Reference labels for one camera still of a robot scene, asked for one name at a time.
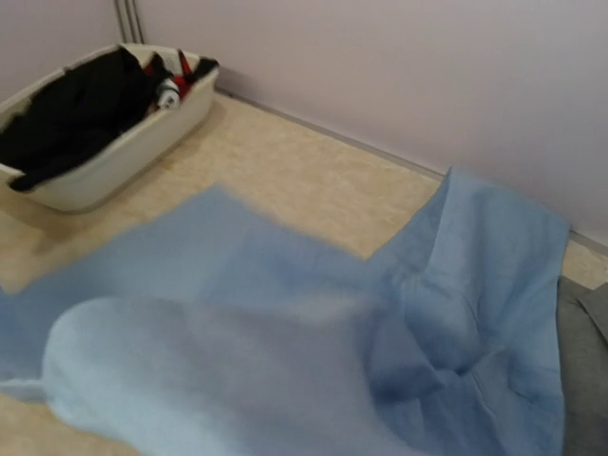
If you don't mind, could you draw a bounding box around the left aluminium corner post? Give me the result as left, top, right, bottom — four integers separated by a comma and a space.
113, 0, 145, 44

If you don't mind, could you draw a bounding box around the light blue long sleeve shirt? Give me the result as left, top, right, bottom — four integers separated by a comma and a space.
1, 168, 569, 455

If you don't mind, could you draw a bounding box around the folded grey button shirt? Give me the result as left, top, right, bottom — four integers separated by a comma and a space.
557, 277, 607, 456

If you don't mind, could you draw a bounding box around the red white black garment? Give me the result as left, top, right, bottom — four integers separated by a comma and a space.
143, 49, 219, 112

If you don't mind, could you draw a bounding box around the white plastic laundry basket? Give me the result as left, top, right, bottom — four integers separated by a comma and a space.
1, 44, 219, 213

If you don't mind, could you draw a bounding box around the black garment in basket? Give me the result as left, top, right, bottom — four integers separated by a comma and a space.
1, 47, 166, 192

